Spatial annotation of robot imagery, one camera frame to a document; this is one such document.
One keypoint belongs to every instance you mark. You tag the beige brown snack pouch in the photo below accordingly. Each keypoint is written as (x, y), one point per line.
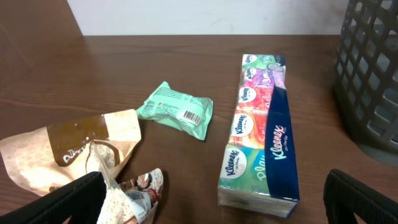
(51, 157)

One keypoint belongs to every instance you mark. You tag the grey plastic basket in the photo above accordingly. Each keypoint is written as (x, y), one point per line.
(366, 77)

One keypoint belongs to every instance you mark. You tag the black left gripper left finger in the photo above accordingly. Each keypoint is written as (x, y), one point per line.
(79, 201)

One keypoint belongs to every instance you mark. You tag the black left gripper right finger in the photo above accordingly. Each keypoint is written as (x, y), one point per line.
(346, 198)

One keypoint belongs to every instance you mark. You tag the Kleenex tissue multipack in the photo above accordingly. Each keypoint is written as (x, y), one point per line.
(259, 169)

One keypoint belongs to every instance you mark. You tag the mint green wrapped packet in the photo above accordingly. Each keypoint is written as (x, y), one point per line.
(178, 110)

